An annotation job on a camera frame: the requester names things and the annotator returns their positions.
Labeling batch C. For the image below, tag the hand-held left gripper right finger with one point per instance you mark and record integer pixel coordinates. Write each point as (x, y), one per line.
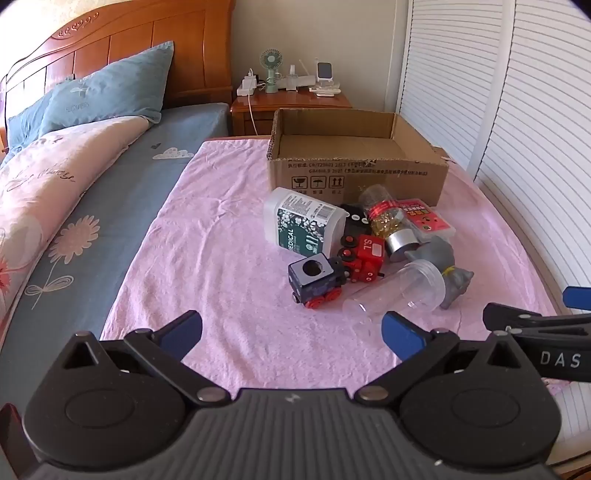
(401, 337)

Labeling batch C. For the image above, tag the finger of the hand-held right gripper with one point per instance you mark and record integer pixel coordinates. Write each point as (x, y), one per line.
(508, 316)
(578, 297)

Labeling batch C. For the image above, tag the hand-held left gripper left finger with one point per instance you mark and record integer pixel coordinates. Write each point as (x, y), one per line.
(180, 330)

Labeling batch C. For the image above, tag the clear plastic cup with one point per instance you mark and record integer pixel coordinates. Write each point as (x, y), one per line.
(406, 286)

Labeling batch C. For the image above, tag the red toy train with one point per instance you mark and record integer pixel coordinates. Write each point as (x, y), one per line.
(364, 258)

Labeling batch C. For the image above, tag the grey elephant toy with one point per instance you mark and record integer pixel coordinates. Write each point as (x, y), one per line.
(438, 254)

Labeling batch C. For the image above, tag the dark blue toy train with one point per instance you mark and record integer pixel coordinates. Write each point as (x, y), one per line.
(314, 281)

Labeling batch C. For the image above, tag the red plastic case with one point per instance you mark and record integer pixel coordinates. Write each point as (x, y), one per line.
(427, 221)

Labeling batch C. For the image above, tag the clear jar of golden capsules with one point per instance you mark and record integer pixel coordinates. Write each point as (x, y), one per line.
(388, 217)

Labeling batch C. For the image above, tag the black digital scale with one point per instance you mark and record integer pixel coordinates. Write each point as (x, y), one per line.
(355, 221)

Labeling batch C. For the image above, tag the white bottle green label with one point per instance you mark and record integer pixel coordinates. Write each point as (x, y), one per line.
(300, 221)

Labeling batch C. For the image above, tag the brown cardboard box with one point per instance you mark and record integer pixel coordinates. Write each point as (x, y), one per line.
(351, 175)

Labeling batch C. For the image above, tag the pink towel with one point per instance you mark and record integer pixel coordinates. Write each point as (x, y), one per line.
(221, 258)

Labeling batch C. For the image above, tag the grey-blue flower bed sheet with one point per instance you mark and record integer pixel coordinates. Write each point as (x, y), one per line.
(115, 194)

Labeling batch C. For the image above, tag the wide white louvred door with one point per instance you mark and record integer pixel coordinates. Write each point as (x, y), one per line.
(545, 138)

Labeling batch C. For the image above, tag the pink floral quilt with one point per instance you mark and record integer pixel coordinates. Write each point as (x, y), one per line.
(55, 170)

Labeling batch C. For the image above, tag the large blue pillow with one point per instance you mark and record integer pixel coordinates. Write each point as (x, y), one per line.
(115, 92)

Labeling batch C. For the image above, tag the white power strip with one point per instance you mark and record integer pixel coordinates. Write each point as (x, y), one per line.
(247, 90)

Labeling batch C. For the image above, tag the wooden nightstand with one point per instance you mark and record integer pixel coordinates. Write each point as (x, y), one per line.
(295, 104)

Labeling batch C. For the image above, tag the narrow white louvred door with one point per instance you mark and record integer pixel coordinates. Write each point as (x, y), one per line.
(443, 69)

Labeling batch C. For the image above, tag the white remote control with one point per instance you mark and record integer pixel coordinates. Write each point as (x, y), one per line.
(325, 92)

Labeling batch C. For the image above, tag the clear spray bottle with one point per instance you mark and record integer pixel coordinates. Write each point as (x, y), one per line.
(292, 78)

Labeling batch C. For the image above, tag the white stand with blue screen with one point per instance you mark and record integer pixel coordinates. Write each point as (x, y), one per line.
(324, 71)

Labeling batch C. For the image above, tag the small green desk fan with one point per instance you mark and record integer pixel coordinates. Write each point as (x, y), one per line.
(271, 62)

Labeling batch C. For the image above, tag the wooden bed headboard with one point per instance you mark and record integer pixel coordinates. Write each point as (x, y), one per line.
(138, 32)

